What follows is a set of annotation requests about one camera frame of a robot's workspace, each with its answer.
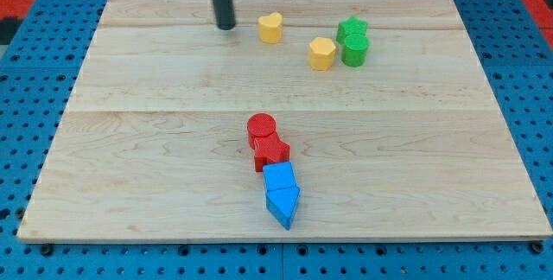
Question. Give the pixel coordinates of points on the red star block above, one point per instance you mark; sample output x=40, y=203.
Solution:
x=269, y=150

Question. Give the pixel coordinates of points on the blue triangle block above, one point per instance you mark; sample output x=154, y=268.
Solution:
x=282, y=204

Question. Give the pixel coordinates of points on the yellow heart block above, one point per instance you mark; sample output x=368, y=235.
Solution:
x=270, y=28

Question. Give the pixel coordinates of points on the green star block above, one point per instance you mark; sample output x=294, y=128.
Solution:
x=351, y=26

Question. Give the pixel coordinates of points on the blue cube block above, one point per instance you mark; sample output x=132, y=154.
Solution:
x=279, y=176

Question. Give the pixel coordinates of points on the yellow hexagon block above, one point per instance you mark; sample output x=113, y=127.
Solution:
x=321, y=53

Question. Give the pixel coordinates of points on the red cylinder block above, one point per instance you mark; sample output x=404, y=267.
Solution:
x=260, y=125

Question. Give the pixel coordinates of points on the green cylinder block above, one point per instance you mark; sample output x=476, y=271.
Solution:
x=355, y=47

